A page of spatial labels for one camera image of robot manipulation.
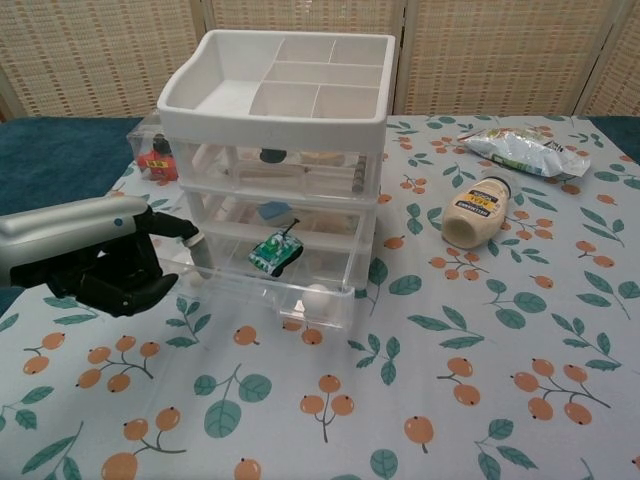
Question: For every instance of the white plastic drawer organizer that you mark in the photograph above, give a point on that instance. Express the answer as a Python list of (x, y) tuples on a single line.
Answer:
[(225, 127)]

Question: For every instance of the clear box of red toys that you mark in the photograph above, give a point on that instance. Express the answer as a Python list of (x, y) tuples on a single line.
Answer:
[(157, 162)]

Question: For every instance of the mayonnaise squeeze bottle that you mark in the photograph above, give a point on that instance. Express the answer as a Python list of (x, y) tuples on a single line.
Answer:
[(472, 215)]

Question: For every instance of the bamboo folding screen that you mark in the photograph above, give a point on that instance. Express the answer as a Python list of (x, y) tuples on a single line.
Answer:
[(100, 60)]

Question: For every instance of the green toy tank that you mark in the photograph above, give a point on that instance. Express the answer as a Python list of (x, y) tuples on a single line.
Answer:
[(275, 252)]

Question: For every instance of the silver snack bag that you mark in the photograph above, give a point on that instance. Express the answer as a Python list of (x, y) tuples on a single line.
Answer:
[(520, 150)]

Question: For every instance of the floral patterned tablecloth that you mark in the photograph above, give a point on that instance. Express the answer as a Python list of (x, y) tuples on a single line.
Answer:
[(400, 375)]

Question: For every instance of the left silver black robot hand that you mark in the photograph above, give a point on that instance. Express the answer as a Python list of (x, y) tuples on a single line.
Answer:
[(75, 220)]

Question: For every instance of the translucent white plastic drawer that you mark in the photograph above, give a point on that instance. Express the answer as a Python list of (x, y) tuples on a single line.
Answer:
[(320, 175)]

